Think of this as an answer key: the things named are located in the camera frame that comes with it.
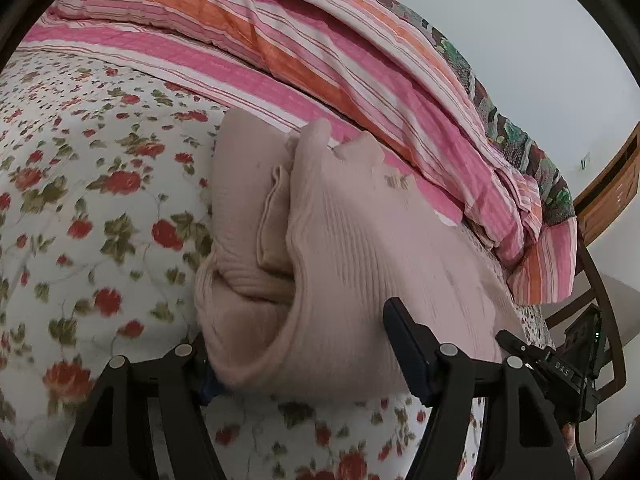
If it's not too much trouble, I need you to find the pink striped quilt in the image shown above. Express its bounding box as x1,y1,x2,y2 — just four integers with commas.
15,0,579,306

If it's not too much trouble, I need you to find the floral bed sheet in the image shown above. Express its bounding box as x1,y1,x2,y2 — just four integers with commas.
0,52,556,480

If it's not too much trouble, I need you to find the brown wooden door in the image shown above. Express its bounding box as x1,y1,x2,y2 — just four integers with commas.
572,122,640,247

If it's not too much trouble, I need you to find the floral patchwork quilt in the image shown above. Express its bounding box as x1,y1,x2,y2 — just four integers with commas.
372,0,576,227

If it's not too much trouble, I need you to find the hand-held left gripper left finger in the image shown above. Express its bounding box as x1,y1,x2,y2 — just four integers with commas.
55,332,228,480

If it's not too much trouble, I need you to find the pink knit sweater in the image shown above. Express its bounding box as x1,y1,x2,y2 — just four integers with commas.
194,110,526,404

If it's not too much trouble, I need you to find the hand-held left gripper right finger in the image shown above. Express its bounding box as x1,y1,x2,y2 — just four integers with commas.
382,297,566,480

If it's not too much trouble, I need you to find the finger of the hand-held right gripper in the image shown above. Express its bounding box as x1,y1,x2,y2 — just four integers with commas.
495,330,545,367

